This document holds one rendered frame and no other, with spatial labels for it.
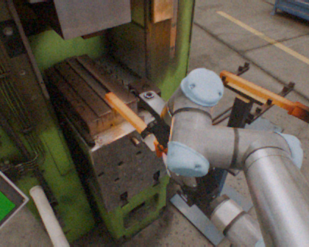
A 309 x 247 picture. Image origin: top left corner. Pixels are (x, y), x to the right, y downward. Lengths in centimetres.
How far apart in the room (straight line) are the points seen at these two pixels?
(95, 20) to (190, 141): 43
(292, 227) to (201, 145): 19
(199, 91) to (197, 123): 6
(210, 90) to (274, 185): 20
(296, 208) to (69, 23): 60
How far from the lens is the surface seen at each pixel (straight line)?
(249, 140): 44
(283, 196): 33
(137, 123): 79
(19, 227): 189
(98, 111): 88
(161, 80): 116
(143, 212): 156
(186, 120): 44
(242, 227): 61
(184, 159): 41
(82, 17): 70
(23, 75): 87
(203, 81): 46
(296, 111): 103
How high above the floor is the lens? 155
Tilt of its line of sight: 45 degrees down
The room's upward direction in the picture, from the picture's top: straight up
